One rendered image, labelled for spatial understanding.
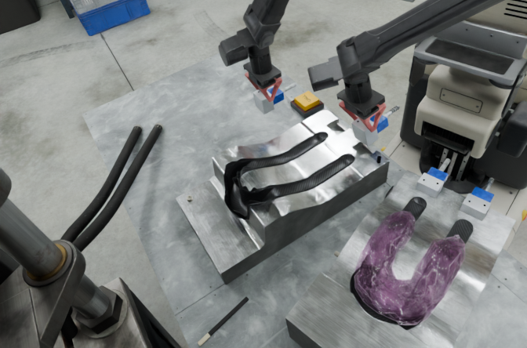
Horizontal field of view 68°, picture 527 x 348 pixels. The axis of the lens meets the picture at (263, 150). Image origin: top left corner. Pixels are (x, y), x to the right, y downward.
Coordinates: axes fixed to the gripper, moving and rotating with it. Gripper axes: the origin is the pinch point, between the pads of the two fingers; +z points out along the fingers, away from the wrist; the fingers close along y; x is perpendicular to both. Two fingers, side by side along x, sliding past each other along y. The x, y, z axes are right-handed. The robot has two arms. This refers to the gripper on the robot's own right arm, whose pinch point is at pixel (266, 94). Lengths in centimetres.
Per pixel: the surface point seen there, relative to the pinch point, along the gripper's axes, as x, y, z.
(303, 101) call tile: 13.9, -2.1, 11.9
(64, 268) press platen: -61, 28, -9
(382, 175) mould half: 11.6, 35.9, 11.5
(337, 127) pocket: 13.0, 16.2, 9.3
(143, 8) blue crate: 30, -281, 88
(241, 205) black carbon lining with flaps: -23.5, 23.7, 8.1
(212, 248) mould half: -34.8, 29.1, 9.1
